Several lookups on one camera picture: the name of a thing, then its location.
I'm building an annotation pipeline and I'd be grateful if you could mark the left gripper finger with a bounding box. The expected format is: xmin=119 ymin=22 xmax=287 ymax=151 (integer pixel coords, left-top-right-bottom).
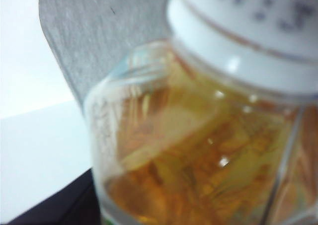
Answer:
xmin=0 ymin=168 xmax=103 ymax=225

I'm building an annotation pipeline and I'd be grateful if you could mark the jasmine oolong tea bottle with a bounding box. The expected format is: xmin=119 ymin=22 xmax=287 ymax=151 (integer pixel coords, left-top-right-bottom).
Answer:
xmin=83 ymin=0 xmax=318 ymax=225

